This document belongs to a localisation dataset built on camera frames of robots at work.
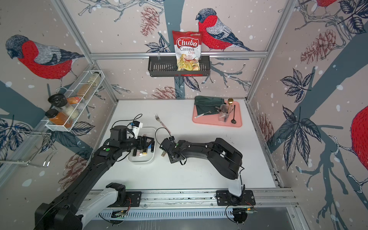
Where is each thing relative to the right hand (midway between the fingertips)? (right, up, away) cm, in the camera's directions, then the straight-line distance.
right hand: (175, 156), depth 89 cm
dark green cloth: (+22, +35, +29) cm, 50 cm away
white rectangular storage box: (-20, 0, 0) cm, 20 cm away
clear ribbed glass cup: (+35, +27, +14) cm, 47 cm away
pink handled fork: (-15, +23, +18) cm, 33 cm away
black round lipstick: (-26, +3, 0) cm, 26 cm away
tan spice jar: (-49, +40, -11) cm, 64 cm away
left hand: (-13, +15, -10) cm, 22 cm away
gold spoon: (+39, +36, +13) cm, 55 cm away
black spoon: (+43, +22, +18) cm, 51 cm away
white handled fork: (+19, +26, +21) cm, 39 cm away
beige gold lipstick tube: (-8, +1, +1) cm, 8 cm away
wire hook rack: (-60, +16, -20) cm, 66 cm away
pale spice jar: (-49, +49, -4) cm, 69 cm away
